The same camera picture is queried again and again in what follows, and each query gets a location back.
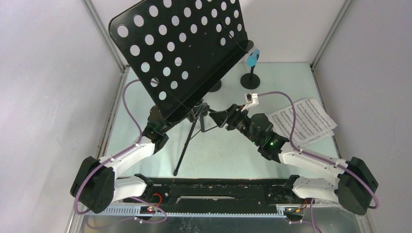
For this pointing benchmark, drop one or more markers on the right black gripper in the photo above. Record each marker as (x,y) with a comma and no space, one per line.
(233,112)

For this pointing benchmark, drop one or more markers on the black music stand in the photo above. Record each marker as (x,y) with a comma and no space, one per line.
(179,50)

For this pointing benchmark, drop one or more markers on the sheet music page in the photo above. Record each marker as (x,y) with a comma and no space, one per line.
(307,111)
(305,134)

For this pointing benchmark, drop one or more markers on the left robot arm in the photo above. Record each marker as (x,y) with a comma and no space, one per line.
(98,182)

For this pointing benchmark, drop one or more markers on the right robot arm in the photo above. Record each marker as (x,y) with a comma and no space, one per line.
(305,160)

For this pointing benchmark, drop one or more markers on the right black microphone stand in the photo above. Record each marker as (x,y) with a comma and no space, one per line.
(250,80)

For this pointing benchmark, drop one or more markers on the blue toy microphone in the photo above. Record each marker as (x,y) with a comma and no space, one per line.
(253,58)

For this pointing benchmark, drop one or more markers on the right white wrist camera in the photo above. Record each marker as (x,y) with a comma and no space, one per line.
(251,101)

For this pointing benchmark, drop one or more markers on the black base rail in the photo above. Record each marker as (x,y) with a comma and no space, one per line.
(178,196)

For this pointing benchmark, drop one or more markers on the aluminium frame rail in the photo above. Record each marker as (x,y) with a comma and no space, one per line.
(135,209)

